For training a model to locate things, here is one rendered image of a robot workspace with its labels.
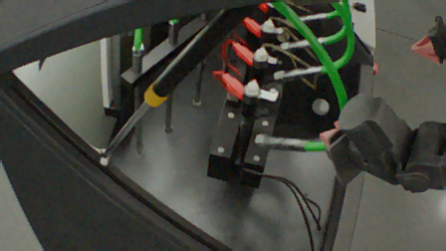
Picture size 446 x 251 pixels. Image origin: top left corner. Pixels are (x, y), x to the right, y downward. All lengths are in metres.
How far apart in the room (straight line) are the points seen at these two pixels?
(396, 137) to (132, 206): 0.33
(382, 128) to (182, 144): 0.72
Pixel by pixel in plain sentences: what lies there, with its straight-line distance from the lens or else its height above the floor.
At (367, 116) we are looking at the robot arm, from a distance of 0.67.
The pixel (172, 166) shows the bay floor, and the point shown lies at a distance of 1.29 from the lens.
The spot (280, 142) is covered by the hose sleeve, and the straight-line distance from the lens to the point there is 0.95.
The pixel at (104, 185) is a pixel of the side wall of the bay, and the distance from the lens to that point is 0.71.
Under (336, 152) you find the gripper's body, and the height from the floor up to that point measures 1.29.
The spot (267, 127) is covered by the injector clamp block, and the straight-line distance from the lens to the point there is 1.17.
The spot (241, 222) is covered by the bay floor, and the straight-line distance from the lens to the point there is 1.23.
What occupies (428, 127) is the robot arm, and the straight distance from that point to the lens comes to 0.70.
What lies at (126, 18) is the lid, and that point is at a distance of 0.45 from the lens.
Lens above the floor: 1.92
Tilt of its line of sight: 54 degrees down
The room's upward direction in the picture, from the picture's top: 8 degrees clockwise
